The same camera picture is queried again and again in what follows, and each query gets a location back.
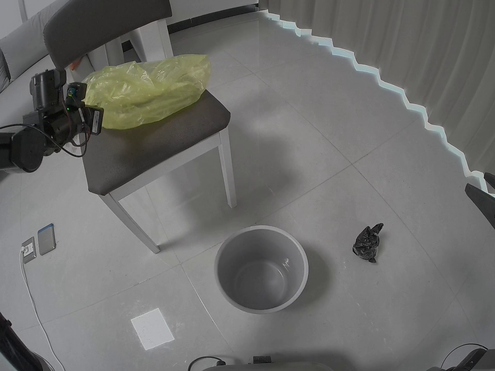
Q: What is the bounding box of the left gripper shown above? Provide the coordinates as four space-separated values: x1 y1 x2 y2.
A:
43 106 105 143

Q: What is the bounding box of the yellow plastic bag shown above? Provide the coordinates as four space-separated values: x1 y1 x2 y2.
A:
80 54 212 130

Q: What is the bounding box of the black plastic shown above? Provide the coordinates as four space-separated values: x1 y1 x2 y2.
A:
352 223 384 265

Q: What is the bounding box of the grey trash bin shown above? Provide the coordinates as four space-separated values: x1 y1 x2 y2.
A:
214 226 310 315

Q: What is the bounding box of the dark grey cushion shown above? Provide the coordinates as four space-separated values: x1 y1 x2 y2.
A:
0 47 11 90

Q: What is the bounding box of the grey sofa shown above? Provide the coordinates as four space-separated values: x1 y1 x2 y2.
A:
0 0 128 130

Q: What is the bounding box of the grey padded white chair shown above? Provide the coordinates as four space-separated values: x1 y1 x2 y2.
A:
43 0 238 254

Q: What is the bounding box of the pale grey curtain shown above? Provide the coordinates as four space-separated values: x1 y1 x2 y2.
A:
257 0 495 184

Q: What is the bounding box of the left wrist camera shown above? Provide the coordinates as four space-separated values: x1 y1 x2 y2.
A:
65 83 89 111

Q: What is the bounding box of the white cable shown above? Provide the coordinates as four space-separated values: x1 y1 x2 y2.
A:
19 246 66 371

